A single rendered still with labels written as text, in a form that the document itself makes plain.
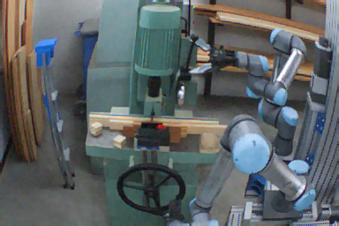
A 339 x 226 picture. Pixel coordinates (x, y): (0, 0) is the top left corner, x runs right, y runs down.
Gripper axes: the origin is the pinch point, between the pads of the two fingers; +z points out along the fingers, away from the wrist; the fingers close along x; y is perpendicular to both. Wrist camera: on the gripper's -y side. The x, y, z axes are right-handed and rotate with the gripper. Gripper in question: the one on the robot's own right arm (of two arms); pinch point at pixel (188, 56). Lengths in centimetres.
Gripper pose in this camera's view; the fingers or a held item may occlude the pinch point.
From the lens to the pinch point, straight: 164.9
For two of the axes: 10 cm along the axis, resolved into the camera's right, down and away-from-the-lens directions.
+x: -0.3, 9.5, -3.1
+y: 0.7, -3.1, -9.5
